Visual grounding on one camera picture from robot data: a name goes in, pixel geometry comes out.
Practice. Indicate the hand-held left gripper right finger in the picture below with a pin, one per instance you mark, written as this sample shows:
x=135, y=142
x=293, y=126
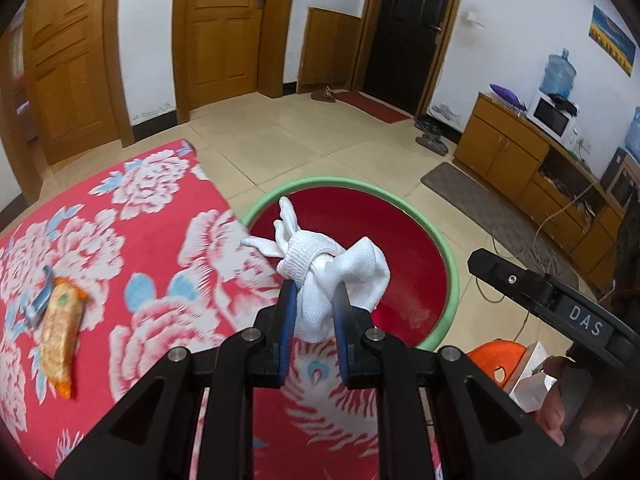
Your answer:
x=342, y=335

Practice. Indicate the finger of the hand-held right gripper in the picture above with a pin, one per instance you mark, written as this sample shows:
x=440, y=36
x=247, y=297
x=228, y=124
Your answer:
x=510, y=277

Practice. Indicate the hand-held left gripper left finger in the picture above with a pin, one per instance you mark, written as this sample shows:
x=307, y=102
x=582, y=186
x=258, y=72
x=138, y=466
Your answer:
x=285, y=330

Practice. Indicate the white knotted cloth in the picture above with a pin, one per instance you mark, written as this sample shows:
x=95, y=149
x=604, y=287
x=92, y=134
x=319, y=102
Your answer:
x=320, y=260

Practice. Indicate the red basin with green rim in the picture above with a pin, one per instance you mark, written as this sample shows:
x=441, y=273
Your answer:
x=400, y=240

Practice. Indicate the person's right hand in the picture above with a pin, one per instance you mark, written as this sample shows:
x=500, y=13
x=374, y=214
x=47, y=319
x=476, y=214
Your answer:
x=552, y=405

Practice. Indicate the white cardboard box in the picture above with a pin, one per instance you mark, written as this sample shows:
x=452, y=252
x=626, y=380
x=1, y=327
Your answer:
x=532, y=380

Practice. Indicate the orange plastic stool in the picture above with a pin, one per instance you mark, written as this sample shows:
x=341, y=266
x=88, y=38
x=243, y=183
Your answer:
x=492, y=356

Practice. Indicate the grey floor mat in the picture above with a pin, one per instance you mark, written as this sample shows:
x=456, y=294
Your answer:
x=475, y=195

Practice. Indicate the long wooden cabinet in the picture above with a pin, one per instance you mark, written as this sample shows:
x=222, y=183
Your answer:
x=505, y=150

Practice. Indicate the black box appliance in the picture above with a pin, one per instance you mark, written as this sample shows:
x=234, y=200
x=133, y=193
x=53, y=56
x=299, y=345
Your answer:
x=620, y=180

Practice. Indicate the red floral tablecloth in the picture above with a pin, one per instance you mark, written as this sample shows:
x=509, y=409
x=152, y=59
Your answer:
x=150, y=260

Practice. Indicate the dark shoes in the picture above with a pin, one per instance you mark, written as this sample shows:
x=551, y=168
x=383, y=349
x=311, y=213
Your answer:
x=431, y=137

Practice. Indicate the white microwave oven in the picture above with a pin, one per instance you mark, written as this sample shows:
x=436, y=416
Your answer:
x=550, y=120

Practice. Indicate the purple cloth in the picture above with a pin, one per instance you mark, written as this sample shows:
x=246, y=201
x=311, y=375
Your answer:
x=506, y=95

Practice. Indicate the blue water bottle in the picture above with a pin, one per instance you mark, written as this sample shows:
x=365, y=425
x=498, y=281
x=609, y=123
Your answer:
x=634, y=135
x=559, y=75

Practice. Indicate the red doormat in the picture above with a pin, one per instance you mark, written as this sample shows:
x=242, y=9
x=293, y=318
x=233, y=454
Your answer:
x=372, y=106

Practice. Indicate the orange snack packet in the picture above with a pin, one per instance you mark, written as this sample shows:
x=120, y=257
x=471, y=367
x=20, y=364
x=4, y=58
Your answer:
x=60, y=330

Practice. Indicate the brown shoes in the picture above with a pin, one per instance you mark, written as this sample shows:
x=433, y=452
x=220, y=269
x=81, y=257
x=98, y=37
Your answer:
x=323, y=95

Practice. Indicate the black entrance door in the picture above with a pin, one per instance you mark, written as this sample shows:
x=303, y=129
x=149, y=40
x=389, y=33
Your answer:
x=405, y=35

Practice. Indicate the wooden shoe cabinet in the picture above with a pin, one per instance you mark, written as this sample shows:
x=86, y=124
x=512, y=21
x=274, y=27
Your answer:
x=327, y=50

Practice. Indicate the closed wooden door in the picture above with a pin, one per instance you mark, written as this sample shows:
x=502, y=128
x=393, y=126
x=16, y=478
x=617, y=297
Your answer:
x=225, y=35

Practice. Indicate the open wooden door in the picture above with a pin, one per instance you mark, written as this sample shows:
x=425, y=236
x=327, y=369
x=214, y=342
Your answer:
x=70, y=60

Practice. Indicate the wall poster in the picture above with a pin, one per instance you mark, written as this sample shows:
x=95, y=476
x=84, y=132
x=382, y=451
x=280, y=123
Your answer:
x=612, y=40

